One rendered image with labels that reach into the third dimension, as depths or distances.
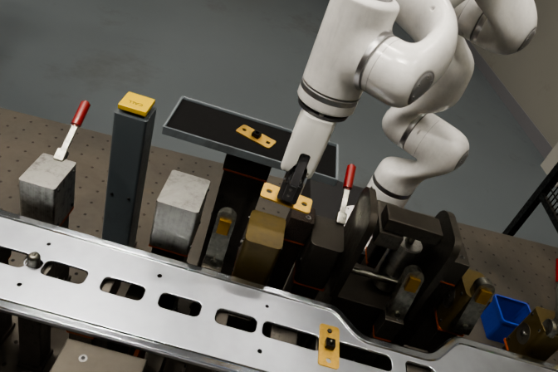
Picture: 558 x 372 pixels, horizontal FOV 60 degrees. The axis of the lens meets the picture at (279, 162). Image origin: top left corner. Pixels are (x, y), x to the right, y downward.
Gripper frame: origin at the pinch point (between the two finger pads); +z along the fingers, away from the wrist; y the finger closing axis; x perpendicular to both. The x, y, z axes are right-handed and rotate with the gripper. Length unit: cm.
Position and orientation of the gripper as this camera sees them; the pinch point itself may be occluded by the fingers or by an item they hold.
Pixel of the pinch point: (291, 186)
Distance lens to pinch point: 76.0
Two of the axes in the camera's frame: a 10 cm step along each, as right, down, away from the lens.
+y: -2.0, 5.3, -8.2
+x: 9.4, 3.5, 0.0
